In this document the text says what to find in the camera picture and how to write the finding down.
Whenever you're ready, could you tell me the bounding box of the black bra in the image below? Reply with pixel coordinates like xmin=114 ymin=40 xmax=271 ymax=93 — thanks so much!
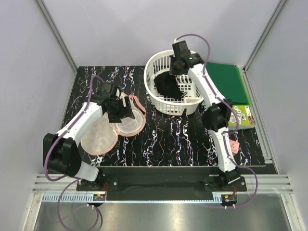
xmin=154 ymin=71 xmax=187 ymax=100

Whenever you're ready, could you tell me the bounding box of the pink mesh bra laundry bag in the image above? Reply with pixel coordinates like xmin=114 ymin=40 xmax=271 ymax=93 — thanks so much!
xmin=81 ymin=94 xmax=146 ymax=156

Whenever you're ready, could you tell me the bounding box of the green illustrated book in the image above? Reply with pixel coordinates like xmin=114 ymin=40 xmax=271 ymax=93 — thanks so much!
xmin=228 ymin=105 xmax=256 ymax=130

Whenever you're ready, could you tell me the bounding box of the green folder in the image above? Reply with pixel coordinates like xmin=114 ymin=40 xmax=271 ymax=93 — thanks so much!
xmin=206 ymin=62 xmax=251 ymax=105

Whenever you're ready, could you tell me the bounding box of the white plastic laundry basket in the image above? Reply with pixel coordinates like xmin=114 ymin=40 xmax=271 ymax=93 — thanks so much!
xmin=143 ymin=50 xmax=203 ymax=116

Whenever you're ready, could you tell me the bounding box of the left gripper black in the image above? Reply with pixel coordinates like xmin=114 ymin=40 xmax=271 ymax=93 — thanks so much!
xmin=107 ymin=96 xmax=135 ymax=123

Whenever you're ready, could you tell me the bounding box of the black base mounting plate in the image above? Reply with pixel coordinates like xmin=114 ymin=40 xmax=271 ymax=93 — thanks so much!
xmin=77 ymin=167 xmax=247 ymax=202

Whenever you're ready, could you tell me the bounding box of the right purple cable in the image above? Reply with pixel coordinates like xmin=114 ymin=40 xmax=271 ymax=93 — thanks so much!
xmin=175 ymin=33 xmax=258 ymax=209

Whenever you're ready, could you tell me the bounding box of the pink cube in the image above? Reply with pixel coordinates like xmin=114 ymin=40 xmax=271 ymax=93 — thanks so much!
xmin=230 ymin=140 xmax=240 ymax=155

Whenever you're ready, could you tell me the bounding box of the aluminium front rail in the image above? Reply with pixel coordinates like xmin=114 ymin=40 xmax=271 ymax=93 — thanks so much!
xmin=32 ymin=175 xmax=293 ymax=204

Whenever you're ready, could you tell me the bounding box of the purple cable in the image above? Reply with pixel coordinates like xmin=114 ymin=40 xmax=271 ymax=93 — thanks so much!
xmin=175 ymin=33 xmax=258 ymax=209
xmin=44 ymin=76 xmax=106 ymax=229

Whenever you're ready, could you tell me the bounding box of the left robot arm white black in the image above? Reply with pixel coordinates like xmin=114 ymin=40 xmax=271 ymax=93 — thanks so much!
xmin=43 ymin=83 xmax=135 ymax=191

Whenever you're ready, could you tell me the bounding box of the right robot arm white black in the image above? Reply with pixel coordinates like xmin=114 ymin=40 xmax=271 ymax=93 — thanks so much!
xmin=169 ymin=41 xmax=240 ymax=191

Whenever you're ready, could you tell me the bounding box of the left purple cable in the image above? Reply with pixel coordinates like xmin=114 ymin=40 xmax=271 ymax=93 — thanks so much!
xmin=44 ymin=76 xmax=106 ymax=229

